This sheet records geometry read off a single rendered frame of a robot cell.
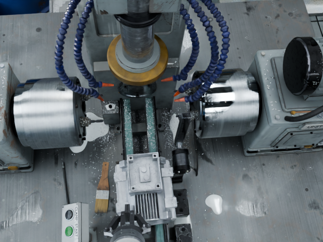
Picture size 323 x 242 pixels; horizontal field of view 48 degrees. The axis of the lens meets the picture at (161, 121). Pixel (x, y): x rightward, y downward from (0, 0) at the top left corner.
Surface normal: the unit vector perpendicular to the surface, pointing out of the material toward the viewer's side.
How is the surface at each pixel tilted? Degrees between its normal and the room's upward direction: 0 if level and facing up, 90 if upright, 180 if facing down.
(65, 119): 36
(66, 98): 2
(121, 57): 0
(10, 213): 0
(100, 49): 90
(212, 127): 66
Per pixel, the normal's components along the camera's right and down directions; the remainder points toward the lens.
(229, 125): 0.11, 0.63
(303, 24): 0.05, -0.38
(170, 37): 0.09, 0.92
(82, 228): 0.87, -0.26
